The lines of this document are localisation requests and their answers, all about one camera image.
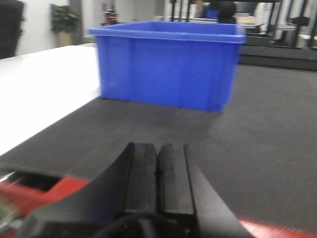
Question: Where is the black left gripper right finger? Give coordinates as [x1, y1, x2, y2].
[158, 144, 252, 238]

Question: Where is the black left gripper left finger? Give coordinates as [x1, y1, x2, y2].
[16, 143, 157, 238]

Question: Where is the blue plastic crate on conveyor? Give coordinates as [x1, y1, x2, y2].
[89, 21, 246, 112]

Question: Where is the potted green plant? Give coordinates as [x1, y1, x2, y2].
[51, 4, 79, 47]

